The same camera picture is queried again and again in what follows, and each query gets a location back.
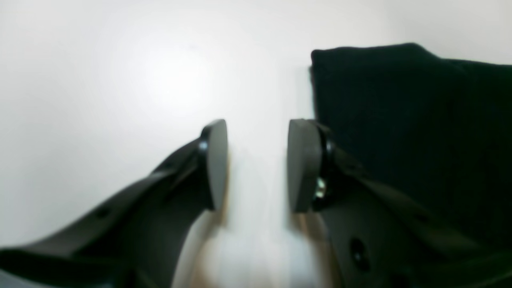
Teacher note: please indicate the black T-shirt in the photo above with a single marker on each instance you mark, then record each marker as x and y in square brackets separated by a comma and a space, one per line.
[437, 129]

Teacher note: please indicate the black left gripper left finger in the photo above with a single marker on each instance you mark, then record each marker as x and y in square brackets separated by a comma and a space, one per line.
[135, 238]

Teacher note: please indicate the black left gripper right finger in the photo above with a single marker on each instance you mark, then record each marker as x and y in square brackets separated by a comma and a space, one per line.
[381, 237]

